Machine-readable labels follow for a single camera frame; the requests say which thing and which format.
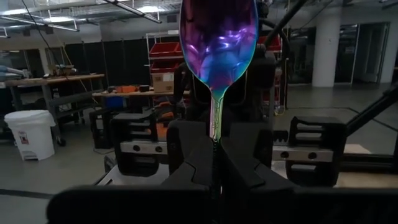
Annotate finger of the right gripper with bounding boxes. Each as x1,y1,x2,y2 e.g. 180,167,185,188
223,121,274,170
166,119,215,175

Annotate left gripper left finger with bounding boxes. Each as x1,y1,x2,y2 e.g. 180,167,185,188
46,139,218,224

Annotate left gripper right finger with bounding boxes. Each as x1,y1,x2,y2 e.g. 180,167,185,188
219,139,398,224

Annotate iridescent rainbow spoon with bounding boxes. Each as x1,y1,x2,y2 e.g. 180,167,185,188
179,0,259,142

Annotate orange black equipment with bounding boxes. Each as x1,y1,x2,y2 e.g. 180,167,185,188
154,101,175,141

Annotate cardboard box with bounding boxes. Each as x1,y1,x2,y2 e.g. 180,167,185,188
151,72,175,93

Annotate long wooden table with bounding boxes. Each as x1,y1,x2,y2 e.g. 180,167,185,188
91,90,190,113

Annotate white round column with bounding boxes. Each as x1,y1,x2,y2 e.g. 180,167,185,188
312,15,341,88

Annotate orange item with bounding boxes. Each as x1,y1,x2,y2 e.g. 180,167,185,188
114,85,139,93

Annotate blue bin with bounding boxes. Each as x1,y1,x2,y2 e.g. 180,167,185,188
104,95,125,110

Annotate black cart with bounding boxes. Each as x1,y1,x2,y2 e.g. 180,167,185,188
89,108,114,149

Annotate black partition curtain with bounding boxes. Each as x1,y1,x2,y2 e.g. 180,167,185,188
63,35,181,86

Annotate glass doors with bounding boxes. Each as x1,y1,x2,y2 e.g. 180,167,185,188
334,21,391,85

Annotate long ceiling light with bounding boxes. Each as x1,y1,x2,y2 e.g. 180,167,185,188
102,0,162,24

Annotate wooden workbench grey legs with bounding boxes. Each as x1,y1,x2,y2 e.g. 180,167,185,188
0,73,106,147

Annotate white trash bin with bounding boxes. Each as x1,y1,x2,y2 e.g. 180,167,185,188
3,109,57,162

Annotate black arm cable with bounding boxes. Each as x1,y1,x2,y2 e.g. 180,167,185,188
257,0,308,66

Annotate black aluminium frame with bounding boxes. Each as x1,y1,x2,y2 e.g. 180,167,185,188
341,86,398,174

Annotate hanging black cable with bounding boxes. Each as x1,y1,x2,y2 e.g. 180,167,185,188
20,0,63,72

